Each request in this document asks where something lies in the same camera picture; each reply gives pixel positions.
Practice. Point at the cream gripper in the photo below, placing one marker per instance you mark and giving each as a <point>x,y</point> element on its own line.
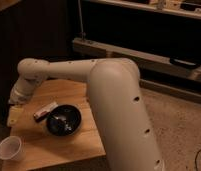
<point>14,114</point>

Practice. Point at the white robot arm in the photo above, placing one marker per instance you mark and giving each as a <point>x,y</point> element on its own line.
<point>116,102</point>

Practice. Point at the black ceramic bowl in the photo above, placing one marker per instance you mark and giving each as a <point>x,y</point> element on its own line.
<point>63,120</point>

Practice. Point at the metal pole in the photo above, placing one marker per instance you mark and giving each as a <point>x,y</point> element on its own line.
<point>82,33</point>

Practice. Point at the wooden shelf rail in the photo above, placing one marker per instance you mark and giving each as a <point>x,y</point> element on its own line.
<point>144,60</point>

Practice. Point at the black handle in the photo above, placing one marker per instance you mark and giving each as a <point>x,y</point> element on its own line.
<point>186,65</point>

